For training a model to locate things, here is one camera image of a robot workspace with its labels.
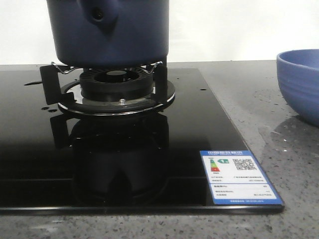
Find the blue plastic bowl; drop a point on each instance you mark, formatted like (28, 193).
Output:
(298, 80)

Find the black right pot support grate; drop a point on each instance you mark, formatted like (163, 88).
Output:
(51, 84)

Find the blue energy label sticker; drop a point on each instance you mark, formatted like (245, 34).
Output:
(236, 178)

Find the black glass gas stove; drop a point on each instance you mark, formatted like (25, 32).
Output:
(54, 163)

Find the right gas burner with ring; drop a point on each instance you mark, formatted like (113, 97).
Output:
(122, 107)

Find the blue saucepan with long handle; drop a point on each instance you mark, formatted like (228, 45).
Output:
(109, 33)

